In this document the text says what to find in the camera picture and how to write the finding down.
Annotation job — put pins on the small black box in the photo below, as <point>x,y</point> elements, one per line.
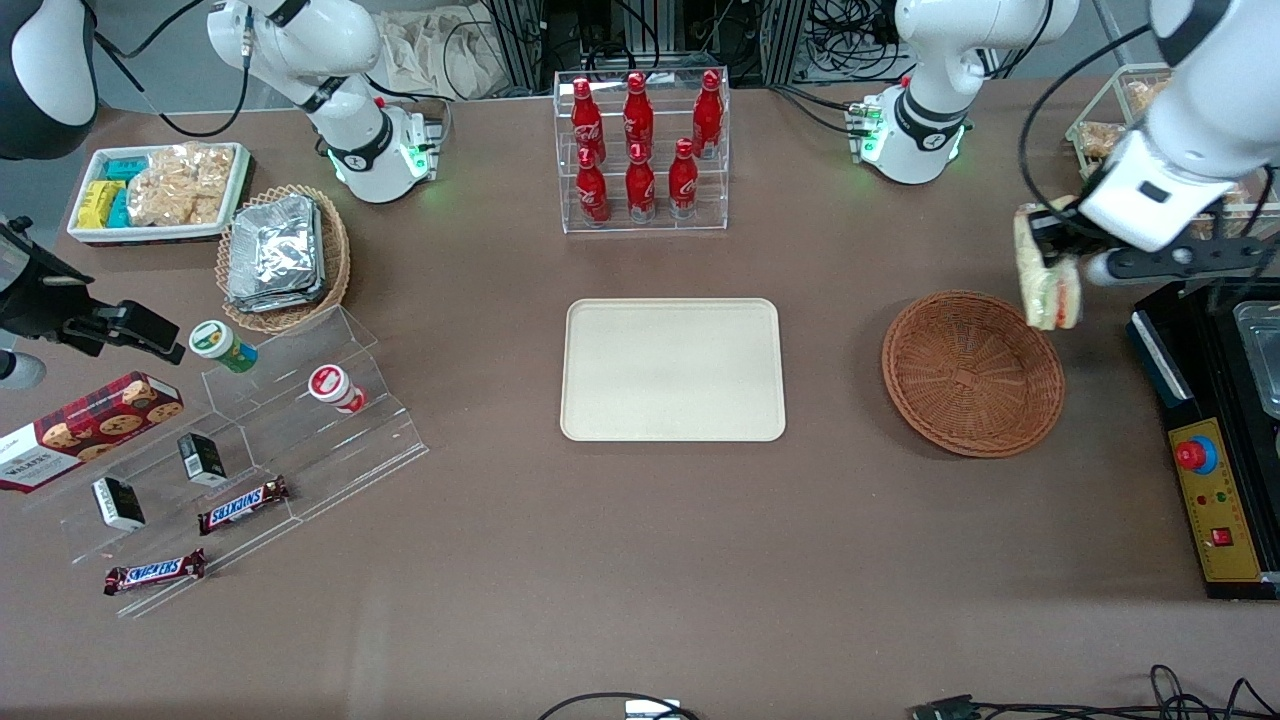
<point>119,503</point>
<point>202,458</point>

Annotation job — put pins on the red cola bottle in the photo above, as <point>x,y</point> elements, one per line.
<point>638,115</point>
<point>708,115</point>
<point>586,120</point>
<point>641,190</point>
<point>592,195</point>
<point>683,185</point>

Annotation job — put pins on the clear acrylic stepped shelf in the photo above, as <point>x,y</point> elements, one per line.
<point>330,450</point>

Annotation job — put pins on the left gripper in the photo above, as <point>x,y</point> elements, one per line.
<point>1062,234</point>

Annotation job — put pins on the green yogurt cup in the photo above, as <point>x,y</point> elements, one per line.
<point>220,343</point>

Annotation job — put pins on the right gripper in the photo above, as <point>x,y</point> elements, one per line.
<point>32,303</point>

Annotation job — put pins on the Snickers bar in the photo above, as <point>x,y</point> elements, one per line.
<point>155,572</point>
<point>243,505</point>

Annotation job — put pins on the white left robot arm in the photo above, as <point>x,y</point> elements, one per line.
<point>930,100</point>

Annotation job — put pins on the red tartan cookie box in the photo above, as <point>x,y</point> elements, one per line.
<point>80,435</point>

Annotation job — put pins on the red yogurt cup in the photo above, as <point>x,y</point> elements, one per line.
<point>333,387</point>

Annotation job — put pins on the clear box with snacks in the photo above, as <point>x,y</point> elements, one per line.
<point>1090,105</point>

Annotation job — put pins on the wrapped bread roll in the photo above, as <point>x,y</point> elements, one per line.
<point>1145,97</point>
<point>1103,140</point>

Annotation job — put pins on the beige crumpled bag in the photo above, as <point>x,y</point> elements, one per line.
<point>440,55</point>

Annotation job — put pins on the red emergency stop button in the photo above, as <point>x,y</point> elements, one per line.
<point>1194,455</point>

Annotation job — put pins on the small white device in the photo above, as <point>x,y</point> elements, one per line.
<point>652,710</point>

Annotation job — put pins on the yellow snack pack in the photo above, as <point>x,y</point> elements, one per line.
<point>97,205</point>

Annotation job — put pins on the black machine with yellow panel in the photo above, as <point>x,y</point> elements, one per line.
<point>1180,400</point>

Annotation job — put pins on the white rectangular snack tray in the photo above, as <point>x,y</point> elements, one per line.
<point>85,235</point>

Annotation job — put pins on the teal snack pack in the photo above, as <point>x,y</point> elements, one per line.
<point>126,168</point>
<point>120,210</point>

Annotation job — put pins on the clear acrylic bottle rack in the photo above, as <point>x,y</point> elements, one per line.
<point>645,225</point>

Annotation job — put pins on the cream plastic tray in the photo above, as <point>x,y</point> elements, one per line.
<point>672,370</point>

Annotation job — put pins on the light tan wicker basket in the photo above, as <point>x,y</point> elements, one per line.
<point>335,260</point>

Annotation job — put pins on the silver foil pack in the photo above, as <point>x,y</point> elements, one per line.
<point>275,240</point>
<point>270,298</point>

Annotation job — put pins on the brown wicker basket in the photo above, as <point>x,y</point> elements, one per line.
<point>970,380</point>

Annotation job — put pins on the clear bag of crackers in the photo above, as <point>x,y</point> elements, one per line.
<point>180,185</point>

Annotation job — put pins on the plastic-wrapped sandwich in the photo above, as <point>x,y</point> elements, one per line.
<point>1050,295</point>

